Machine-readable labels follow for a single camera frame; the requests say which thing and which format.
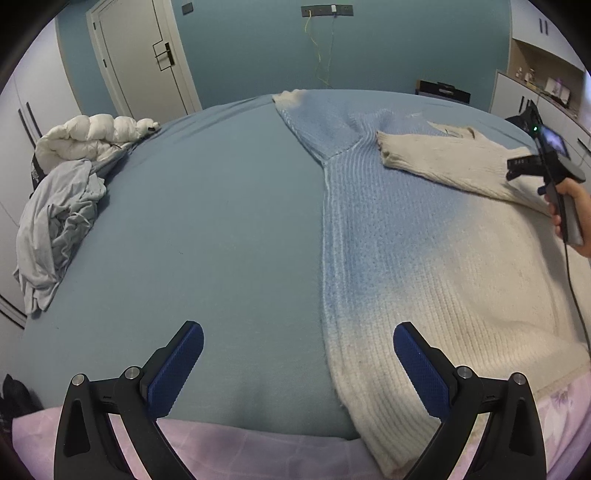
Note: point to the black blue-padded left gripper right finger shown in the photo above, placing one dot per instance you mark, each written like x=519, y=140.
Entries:
x=512, y=445

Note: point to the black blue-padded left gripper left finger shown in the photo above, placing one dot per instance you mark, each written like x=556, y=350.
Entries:
x=86, y=445

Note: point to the blue and cream knit sweater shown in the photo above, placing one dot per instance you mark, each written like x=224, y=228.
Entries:
x=479, y=273

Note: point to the white bedroom door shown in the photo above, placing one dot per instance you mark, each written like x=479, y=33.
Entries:
x=122, y=34

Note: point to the person's right hand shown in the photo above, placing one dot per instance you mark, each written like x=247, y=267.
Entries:
x=582, y=203

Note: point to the white wardrobe cabinet unit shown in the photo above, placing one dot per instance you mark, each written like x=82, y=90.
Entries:
x=543, y=67

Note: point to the pink checked floral quilt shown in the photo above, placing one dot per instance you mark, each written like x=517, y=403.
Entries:
x=219, y=452

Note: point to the black and white box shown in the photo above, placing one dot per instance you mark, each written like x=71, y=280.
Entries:
x=443, y=91

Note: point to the grey crumpled garment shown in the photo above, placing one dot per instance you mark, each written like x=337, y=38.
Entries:
x=55, y=220

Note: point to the teal blue bed sheet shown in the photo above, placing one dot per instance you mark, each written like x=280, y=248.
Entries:
x=216, y=219

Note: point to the white puffer jacket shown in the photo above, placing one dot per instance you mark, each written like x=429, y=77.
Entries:
x=95, y=138

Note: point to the black wall outlet strip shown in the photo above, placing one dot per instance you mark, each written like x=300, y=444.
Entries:
x=327, y=10

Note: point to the black door handle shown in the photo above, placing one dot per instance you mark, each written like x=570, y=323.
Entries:
x=163, y=55

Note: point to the dark wall switch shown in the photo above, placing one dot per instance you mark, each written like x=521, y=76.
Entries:
x=187, y=8

